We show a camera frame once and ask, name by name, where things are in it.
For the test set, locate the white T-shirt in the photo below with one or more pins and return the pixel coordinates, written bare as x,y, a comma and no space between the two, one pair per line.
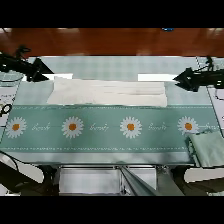
110,93

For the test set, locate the pale green garment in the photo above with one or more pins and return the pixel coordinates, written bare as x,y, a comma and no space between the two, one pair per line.
208,150

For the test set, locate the silver frame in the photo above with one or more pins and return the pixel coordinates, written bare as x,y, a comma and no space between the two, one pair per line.
133,183

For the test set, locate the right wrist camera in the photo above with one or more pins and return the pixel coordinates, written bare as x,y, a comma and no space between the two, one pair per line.
209,61

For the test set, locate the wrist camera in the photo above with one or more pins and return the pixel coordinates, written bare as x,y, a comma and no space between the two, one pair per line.
209,61
21,50

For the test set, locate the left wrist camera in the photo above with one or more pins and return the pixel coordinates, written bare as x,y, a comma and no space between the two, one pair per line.
21,50

